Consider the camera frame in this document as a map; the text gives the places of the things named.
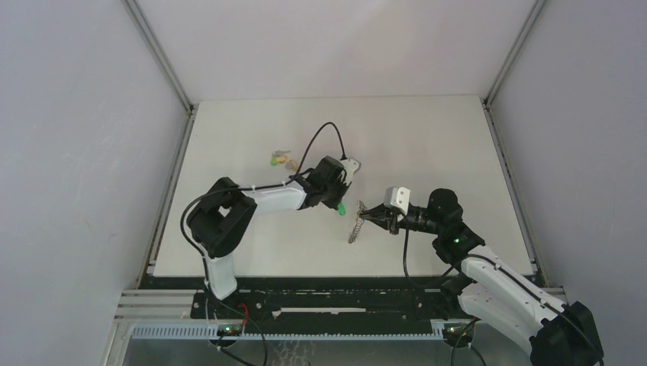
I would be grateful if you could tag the right aluminium frame post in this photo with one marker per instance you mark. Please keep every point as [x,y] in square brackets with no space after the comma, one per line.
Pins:
[488,105]

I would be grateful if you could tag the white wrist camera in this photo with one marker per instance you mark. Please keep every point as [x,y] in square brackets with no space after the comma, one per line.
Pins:
[351,167]
[397,198]

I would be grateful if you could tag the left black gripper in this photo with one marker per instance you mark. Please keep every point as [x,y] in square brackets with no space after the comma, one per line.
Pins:
[342,189]

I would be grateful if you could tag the white toothed cable strip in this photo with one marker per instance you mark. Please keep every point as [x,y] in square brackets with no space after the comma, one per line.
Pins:
[204,331]

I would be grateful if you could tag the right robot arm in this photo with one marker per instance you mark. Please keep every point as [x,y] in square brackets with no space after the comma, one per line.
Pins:
[549,330]

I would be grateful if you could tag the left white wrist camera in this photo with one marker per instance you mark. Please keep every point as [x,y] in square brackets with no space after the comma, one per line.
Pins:
[351,167]

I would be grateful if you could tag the metal chain keyring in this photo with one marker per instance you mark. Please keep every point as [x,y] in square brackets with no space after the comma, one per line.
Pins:
[358,223]

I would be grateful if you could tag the aluminium frame post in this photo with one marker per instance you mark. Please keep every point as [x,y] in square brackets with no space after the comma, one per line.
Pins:
[488,105]
[148,35]

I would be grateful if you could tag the orange tagged key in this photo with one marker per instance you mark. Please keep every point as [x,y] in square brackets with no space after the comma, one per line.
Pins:
[292,165]

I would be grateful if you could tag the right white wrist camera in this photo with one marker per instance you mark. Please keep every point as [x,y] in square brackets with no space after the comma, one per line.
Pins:
[397,198]

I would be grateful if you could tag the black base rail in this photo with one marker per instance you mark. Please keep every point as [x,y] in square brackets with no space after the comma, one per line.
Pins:
[320,303]

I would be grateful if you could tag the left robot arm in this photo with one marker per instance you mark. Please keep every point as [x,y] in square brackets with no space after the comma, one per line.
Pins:
[215,223]

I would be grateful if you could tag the left aluminium frame post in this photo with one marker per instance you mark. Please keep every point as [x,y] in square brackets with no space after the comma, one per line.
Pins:
[148,35]

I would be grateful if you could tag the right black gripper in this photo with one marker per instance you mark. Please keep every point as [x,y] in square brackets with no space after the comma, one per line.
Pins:
[391,222]

